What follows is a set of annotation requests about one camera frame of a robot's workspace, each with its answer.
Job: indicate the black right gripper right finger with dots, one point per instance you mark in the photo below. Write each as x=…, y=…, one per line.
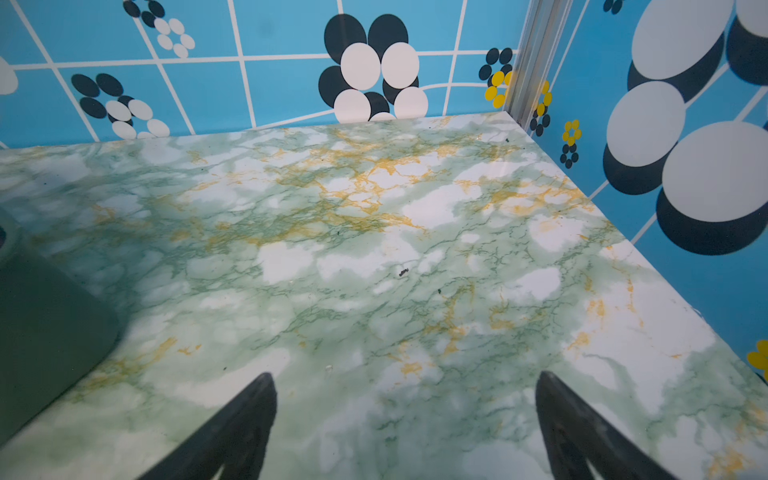
x=579, y=441

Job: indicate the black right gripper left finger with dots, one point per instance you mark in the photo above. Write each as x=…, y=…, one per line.
x=230, y=445

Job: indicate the green plastic organizer tray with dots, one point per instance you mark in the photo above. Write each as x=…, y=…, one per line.
x=53, y=331

